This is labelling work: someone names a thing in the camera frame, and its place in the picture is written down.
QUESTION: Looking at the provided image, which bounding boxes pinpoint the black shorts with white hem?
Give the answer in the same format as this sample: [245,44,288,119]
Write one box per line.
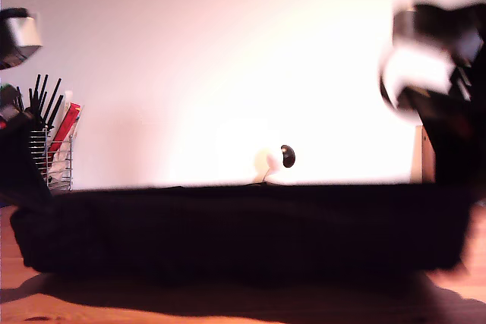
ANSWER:
[9,183,474,283]

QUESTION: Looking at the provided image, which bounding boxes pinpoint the wooden chair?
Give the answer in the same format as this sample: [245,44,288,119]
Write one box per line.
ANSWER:
[421,125,437,184]

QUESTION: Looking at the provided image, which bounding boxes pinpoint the red paper packet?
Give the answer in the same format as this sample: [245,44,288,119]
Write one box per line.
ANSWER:
[49,102,82,153]

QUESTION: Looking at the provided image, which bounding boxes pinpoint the white round webcam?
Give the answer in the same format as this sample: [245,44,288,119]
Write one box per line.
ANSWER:
[253,144,297,185]

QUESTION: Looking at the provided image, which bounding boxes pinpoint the metal wire utensil holder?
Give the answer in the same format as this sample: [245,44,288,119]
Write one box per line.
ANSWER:
[28,129,73,191]

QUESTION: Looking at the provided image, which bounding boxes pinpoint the black camera cable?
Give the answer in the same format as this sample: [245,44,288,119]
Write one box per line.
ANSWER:
[379,49,403,111]

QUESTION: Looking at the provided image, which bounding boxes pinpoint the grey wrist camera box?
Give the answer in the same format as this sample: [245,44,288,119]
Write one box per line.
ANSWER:
[0,8,43,71]
[392,8,423,41]

